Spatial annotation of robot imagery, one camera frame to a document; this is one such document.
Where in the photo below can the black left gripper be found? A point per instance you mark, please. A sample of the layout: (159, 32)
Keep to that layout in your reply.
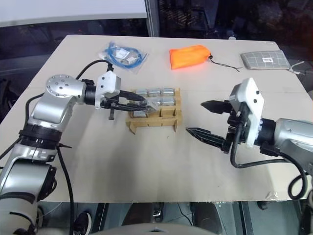
(110, 104)

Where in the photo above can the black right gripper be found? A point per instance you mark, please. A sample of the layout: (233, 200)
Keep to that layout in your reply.
(236, 129)

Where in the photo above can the small silver camera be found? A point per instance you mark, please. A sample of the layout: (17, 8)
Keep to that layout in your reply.
(154, 91)
(168, 91)
(152, 106)
(141, 92)
(139, 114)
(156, 99)
(168, 100)

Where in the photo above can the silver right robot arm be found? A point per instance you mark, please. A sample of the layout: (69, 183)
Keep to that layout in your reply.
(288, 137)

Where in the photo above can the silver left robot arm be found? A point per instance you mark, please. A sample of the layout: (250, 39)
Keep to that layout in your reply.
(56, 98)

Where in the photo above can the cardboard divider tray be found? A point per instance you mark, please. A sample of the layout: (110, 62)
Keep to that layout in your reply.
(161, 120)

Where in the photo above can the orange fabric pouch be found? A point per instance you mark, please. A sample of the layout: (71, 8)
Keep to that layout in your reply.
(189, 56)

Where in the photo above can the grey checked fabric pouch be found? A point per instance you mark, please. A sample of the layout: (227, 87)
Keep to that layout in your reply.
(265, 60)

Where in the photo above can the dark rounded shape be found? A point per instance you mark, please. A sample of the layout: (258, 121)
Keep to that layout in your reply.
(217, 215)

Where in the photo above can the clear tape piece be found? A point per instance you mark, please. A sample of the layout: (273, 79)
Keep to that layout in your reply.
(275, 195)

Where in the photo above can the white panel board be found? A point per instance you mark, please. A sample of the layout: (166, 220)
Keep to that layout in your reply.
(73, 9)

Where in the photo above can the black sneaker with white sole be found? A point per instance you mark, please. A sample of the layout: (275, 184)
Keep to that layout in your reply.
(83, 221)

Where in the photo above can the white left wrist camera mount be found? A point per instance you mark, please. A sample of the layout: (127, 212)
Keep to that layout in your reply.
(107, 83)

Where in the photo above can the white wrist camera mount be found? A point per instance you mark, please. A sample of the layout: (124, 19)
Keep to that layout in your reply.
(254, 98)
(107, 83)

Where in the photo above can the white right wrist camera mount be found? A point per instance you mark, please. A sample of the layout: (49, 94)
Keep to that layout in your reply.
(254, 98)

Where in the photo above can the grey vertical post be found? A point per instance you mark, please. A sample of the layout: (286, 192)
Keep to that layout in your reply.
(153, 18)

